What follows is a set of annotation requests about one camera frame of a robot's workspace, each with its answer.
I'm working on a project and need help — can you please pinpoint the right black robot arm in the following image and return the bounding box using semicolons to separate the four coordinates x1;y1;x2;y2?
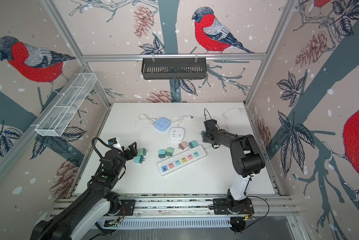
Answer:
202;119;265;214

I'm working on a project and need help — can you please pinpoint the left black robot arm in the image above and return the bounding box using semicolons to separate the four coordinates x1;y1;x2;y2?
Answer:
30;137;138;240

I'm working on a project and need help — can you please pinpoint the green plug adapter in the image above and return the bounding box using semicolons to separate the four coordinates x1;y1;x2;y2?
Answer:
165;147;175;157
137;148;149;156

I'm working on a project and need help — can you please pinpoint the pink plug adapter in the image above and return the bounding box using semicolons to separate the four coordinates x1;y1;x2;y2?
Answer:
179;141;188;150

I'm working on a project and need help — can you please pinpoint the white colourful power strip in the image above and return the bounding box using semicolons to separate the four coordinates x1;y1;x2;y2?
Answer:
157;145;206;177

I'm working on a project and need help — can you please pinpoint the white square power socket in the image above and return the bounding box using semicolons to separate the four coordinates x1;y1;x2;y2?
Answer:
169;127;184;141

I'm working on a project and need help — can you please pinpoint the blue square power socket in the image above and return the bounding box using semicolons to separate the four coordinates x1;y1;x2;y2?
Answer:
154;117;171;132

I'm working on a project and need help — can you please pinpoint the white power strip cable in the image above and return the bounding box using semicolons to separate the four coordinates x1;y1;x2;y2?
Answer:
204;107;246;149

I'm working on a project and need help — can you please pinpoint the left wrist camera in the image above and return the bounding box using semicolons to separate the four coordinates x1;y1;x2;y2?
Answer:
108;138;121;149

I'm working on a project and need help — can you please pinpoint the blue socket white cable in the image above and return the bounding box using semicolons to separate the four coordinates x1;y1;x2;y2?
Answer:
138;113;158;126

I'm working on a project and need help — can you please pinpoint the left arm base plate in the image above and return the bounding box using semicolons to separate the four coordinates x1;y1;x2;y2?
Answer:
107;200;136;217

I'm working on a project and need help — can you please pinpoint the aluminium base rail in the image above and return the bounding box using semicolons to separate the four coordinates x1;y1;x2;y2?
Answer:
49;193;300;219

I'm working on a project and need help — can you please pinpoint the white wire mesh shelf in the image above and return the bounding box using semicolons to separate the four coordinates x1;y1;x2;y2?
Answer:
35;73;97;137

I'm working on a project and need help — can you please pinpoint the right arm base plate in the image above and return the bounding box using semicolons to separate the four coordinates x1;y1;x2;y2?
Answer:
208;197;254;215

